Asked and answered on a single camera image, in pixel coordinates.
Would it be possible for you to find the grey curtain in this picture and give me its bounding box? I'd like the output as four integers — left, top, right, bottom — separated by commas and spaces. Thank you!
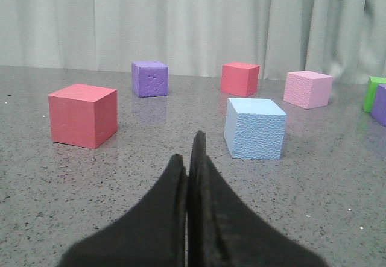
1, 0, 385, 83

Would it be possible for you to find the large red foam cube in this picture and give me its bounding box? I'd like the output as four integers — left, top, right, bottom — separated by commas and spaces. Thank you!
48, 84, 118, 149

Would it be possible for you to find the pink foam cube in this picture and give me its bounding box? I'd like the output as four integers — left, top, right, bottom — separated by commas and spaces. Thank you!
283, 71, 334, 109

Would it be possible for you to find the purple dented foam cube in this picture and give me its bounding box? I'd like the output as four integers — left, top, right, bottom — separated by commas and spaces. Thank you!
131, 60, 169, 98

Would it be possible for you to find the textured light blue foam cube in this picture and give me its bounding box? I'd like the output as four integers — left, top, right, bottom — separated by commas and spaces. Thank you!
224, 98, 286, 160

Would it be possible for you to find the green foam cube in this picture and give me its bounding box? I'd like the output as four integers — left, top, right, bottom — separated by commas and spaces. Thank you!
362, 76, 386, 112

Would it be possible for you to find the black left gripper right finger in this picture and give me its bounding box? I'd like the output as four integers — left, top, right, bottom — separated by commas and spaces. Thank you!
188, 131, 327, 266

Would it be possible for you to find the purple smooth foam cube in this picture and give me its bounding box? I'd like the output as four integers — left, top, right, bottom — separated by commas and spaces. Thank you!
370, 84, 386, 126

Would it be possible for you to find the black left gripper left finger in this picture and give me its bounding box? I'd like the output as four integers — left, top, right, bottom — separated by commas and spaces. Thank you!
59, 154, 188, 266

